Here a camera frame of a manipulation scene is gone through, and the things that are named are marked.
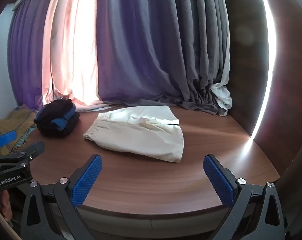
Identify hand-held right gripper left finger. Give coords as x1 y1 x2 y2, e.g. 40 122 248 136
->
19 154 103 240

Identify pale pink curtain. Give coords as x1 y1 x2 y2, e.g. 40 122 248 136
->
42 0 111 112

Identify white sheer curtain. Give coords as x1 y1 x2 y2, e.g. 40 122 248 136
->
210 62 233 117

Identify purple grey curtain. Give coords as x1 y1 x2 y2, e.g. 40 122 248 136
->
96 0 232 115
9 0 56 110

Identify yellow woven blanket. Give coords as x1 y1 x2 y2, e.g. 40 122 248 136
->
0 104 39 157

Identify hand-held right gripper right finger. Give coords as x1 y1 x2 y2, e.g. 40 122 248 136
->
203 154 284 240

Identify cream pants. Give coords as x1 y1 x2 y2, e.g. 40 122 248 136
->
83 105 185 164

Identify folded black garment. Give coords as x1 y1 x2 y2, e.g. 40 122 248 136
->
34 99 81 138

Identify led light strip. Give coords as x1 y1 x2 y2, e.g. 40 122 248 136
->
244 0 277 160

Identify grey curtain rail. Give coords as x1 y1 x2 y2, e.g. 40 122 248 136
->
12 0 41 12

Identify person's left hand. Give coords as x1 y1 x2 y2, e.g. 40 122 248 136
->
0 189 13 219

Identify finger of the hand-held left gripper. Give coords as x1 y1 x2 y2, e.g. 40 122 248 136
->
0 130 17 153
0 141 45 166

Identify folded blue garment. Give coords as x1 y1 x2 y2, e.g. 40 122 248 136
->
35 106 76 128

